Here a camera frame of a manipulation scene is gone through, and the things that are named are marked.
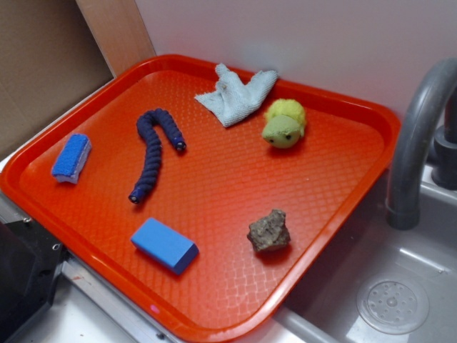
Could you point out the dark blue coiled tube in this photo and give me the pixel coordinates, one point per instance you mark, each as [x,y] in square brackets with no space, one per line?
[152,162]

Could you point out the blue rectangular block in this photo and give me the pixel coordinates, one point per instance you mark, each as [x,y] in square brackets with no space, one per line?
[165,245]

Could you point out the brown cardboard panel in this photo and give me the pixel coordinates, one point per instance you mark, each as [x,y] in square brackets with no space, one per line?
[56,53]

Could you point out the sink drain strainer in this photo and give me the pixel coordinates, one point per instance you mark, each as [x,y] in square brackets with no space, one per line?
[392,305]

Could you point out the dark grey faucet handle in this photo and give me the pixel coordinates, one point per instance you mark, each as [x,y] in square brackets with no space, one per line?
[444,173]

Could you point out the brown grey rock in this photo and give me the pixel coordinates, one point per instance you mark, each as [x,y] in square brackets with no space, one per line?
[269,233]

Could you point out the yellow green plush toy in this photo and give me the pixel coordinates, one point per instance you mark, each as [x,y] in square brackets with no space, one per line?
[285,123]

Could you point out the light blue cloth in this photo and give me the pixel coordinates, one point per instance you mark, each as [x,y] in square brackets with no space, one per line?
[232,101]

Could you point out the grey curved faucet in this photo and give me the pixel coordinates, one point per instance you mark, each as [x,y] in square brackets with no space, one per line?
[424,116]

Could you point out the grey toy sink basin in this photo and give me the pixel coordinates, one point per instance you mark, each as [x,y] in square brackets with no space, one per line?
[322,306]

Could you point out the blue white sponge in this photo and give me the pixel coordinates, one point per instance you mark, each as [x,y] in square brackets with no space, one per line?
[72,159]

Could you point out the orange plastic tray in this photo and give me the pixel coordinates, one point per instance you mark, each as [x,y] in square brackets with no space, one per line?
[226,179]

